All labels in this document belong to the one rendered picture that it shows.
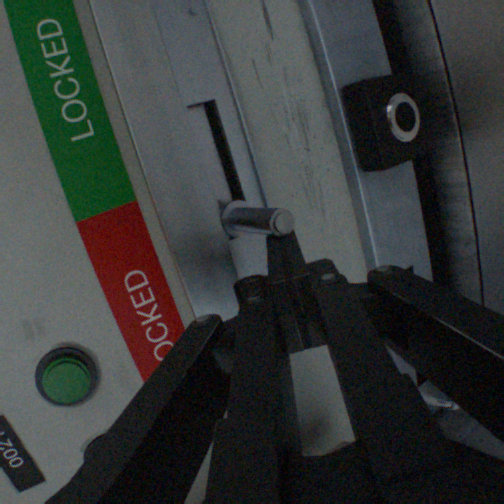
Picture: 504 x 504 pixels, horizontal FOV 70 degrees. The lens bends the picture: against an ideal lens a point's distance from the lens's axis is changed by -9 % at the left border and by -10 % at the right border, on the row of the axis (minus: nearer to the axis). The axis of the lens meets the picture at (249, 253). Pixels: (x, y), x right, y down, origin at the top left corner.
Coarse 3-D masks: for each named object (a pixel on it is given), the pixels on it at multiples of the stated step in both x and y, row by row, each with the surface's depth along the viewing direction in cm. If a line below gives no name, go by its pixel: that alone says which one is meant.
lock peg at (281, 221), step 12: (228, 204) 23; (240, 204) 23; (228, 216) 23; (240, 216) 22; (252, 216) 21; (264, 216) 20; (276, 216) 19; (288, 216) 19; (228, 228) 23; (240, 228) 22; (252, 228) 21; (264, 228) 20; (276, 228) 19; (288, 228) 19
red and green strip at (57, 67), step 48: (48, 0) 17; (48, 48) 18; (48, 96) 18; (96, 96) 19; (48, 144) 19; (96, 144) 20; (96, 192) 20; (96, 240) 20; (144, 240) 21; (144, 288) 22; (144, 336) 22
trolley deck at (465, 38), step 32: (448, 0) 22; (480, 0) 21; (448, 32) 24; (480, 32) 22; (448, 64) 25; (480, 64) 23; (480, 96) 24; (480, 128) 25; (480, 160) 26; (480, 192) 27; (480, 224) 28; (480, 256) 29
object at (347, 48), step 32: (320, 0) 24; (352, 0) 25; (320, 32) 24; (352, 32) 25; (320, 64) 25; (352, 64) 25; (384, 64) 27; (352, 160) 26; (352, 192) 27; (384, 192) 28; (416, 192) 29; (384, 224) 28; (416, 224) 30; (384, 256) 28; (416, 256) 30; (416, 384) 32
